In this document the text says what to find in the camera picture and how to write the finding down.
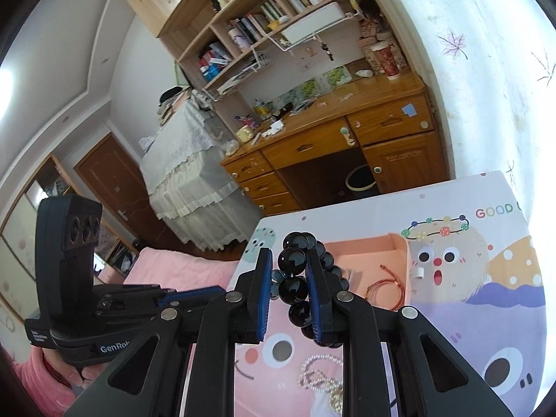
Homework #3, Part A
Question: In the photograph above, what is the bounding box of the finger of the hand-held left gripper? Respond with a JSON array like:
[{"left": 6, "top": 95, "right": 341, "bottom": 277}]
[{"left": 152, "top": 286, "right": 229, "bottom": 313}]

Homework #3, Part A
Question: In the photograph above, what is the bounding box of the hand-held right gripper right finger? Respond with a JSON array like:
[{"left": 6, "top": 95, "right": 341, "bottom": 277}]
[{"left": 306, "top": 254, "right": 516, "bottom": 417}]

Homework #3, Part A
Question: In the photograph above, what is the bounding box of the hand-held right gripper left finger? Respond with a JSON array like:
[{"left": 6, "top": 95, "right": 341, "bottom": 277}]
[{"left": 64, "top": 247, "right": 274, "bottom": 417}]

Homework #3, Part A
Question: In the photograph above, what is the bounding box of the black bead bracelet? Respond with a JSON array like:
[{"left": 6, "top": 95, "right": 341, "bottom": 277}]
[{"left": 271, "top": 231, "right": 351, "bottom": 348}]

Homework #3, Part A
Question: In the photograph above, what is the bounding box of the pink organizer tray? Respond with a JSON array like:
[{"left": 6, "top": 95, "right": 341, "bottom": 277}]
[{"left": 324, "top": 233, "right": 411, "bottom": 310}]

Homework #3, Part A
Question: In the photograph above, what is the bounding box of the person's left forearm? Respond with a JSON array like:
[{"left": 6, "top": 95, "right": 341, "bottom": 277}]
[{"left": 11, "top": 346, "right": 94, "bottom": 415}]

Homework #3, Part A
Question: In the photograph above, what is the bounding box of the pink blanket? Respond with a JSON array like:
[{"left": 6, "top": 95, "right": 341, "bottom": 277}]
[{"left": 99, "top": 246, "right": 242, "bottom": 297}]

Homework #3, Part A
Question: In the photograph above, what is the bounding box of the brown wooden door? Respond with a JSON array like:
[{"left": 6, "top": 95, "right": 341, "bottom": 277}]
[{"left": 73, "top": 134, "right": 152, "bottom": 245}]

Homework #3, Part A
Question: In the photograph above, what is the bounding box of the white lace cover cloth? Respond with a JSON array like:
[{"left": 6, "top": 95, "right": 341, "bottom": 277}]
[{"left": 141, "top": 99, "right": 245, "bottom": 253}]

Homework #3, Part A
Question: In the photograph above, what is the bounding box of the dark waste bin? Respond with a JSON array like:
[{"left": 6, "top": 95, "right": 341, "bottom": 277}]
[{"left": 345, "top": 164, "right": 384, "bottom": 195}]

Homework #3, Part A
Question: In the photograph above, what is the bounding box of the cartoon printed table mat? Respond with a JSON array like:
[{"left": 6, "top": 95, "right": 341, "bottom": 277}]
[{"left": 234, "top": 169, "right": 549, "bottom": 417}]

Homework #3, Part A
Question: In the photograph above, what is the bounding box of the wooden desk with drawers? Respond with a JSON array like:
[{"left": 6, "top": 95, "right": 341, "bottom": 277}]
[{"left": 220, "top": 71, "right": 449, "bottom": 218}]

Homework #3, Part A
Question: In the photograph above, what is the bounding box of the stack of books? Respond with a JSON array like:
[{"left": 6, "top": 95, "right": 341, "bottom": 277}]
[{"left": 157, "top": 91, "right": 193, "bottom": 126}]

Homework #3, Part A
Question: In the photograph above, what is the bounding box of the black hat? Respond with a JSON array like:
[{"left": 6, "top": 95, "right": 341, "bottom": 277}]
[{"left": 159, "top": 86, "right": 188, "bottom": 106}]

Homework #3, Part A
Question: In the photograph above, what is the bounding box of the red and white cup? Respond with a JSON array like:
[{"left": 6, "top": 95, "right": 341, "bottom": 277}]
[{"left": 375, "top": 43, "right": 401, "bottom": 81}]

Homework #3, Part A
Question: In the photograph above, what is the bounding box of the white storage box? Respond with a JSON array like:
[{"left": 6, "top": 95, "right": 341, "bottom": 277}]
[{"left": 280, "top": 2, "right": 345, "bottom": 47}]

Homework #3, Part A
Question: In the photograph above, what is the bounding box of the wooden bookshelf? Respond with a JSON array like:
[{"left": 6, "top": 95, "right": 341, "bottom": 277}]
[{"left": 123, "top": 0, "right": 379, "bottom": 93}]

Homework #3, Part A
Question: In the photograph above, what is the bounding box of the white leaf print curtain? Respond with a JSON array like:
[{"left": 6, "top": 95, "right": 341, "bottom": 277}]
[{"left": 369, "top": 0, "right": 556, "bottom": 244}]

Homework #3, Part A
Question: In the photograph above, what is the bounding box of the doll figure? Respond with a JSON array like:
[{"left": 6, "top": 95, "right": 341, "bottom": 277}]
[{"left": 356, "top": 0, "right": 392, "bottom": 45}]

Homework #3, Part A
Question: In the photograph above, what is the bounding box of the white pearl necklace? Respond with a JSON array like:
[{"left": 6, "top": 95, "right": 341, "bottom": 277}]
[{"left": 297, "top": 354, "right": 345, "bottom": 414}]

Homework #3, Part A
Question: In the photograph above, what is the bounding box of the red string bracelet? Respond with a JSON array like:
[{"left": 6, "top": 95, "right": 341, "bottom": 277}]
[{"left": 364, "top": 265, "right": 407, "bottom": 310}]

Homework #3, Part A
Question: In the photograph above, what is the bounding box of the white wire hanging rack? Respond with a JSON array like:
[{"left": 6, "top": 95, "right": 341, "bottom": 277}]
[
  {"left": 202, "top": 49, "right": 271, "bottom": 101},
  {"left": 265, "top": 0, "right": 362, "bottom": 54}
]

